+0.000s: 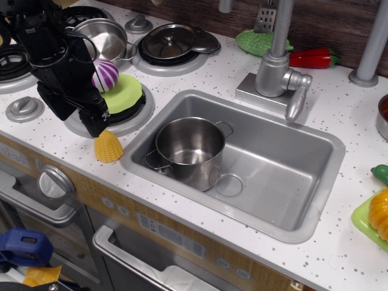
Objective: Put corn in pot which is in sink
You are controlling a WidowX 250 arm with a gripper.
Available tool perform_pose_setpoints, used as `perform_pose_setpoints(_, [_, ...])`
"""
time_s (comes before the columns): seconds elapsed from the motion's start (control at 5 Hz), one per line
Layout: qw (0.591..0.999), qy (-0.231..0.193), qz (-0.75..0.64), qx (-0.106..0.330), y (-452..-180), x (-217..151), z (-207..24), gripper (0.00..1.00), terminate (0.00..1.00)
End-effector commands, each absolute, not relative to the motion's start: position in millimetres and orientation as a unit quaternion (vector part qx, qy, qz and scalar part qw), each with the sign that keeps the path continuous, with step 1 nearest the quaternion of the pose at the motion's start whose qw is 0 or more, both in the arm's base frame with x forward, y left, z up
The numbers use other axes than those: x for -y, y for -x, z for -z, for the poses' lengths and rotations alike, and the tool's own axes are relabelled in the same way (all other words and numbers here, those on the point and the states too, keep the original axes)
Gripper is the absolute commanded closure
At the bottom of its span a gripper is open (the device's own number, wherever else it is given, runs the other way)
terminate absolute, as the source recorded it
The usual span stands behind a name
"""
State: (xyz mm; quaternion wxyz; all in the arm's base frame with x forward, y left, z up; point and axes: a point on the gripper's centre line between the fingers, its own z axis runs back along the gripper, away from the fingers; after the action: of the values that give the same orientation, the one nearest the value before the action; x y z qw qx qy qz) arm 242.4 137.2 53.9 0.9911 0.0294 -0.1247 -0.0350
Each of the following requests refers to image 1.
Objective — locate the grey oven door handle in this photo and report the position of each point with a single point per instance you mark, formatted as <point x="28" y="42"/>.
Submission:
<point x="61" y="217"/>

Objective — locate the yellow cloth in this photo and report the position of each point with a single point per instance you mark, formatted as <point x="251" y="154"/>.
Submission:
<point x="37" y="276"/>

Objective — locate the yellow toy corn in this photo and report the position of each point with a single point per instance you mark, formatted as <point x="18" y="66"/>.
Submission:
<point x="107" y="147"/>

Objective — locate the silver oven dial knob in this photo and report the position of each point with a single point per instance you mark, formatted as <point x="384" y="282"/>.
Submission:
<point x="53" y="183"/>

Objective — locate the stove burner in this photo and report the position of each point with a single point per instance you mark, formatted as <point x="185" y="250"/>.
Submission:
<point x="15" y="70"/>
<point x="74" y="16"/>
<point x="168" y="68"/>
<point x="122" y="128"/>

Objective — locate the steel bowl at right edge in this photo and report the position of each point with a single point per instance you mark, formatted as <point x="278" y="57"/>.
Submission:
<point x="381" y="118"/>

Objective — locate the light green round plate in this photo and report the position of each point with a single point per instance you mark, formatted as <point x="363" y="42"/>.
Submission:
<point x="124" y="95"/>

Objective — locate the green toy bitter gourd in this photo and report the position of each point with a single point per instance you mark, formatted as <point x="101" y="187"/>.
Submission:
<point x="255" y="43"/>

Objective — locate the steel pot lid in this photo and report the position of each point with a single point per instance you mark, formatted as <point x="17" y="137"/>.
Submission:
<point x="176" y="40"/>

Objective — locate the red toy chili pepper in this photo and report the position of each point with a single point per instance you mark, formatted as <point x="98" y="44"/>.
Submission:
<point x="317" y="58"/>

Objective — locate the grey stove knob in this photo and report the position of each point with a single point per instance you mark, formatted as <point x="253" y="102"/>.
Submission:
<point x="24" y="110"/>
<point x="138" y="25"/>

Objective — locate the grey stove knob front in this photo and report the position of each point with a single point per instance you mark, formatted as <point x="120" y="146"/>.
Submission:
<point x="24" y="110"/>

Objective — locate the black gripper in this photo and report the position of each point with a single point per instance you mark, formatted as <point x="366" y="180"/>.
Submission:
<point x="65" y="83"/>

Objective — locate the purple white striped ball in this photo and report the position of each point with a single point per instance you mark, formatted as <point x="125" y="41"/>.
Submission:
<point x="106" y="75"/>

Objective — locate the light green square plate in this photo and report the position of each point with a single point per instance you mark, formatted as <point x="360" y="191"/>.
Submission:
<point x="359" y="219"/>

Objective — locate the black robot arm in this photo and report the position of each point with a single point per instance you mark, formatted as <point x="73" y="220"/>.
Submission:
<point x="35" y="25"/>

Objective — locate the grey stove knob back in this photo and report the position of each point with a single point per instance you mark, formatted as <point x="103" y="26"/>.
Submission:
<point x="138" y="25"/>

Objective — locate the back right stove burner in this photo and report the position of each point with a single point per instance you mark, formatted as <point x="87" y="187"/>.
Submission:
<point x="168" y="68"/>

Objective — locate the grey vertical post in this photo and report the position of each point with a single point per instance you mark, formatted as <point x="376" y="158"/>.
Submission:
<point x="365" y="75"/>

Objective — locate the orange toy pumpkin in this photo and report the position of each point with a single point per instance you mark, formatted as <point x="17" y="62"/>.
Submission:
<point x="378" y="213"/>

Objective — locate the front right stove burner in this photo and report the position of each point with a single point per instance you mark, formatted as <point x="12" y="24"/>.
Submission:
<point x="122" y="128"/>

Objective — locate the silver toy faucet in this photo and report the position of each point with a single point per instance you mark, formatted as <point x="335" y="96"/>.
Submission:
<point x="276" y="84"/>

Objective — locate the grey plastic sink basin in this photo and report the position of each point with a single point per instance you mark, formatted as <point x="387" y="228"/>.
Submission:
<point x="276" y="176"/>

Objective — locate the back left stove burner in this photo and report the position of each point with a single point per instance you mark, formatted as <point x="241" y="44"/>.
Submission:
<point x="74" y="16"/>

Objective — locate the green toy pepper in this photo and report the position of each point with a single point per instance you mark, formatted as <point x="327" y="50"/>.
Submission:
<point x="381" y="172"/>

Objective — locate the grey dishwasher door handle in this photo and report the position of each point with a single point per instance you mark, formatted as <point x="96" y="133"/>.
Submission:
<point x="137" y="263"/>

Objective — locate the steel pot on stove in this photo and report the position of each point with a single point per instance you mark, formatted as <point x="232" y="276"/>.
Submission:
<point x="106" y="39"/>

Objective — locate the blue clamp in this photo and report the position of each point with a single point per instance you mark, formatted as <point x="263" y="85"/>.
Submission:
<point x="25" y="248"/>

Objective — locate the steel pot in sink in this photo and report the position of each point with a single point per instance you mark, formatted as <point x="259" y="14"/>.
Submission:
<point x="189" y="150"/>

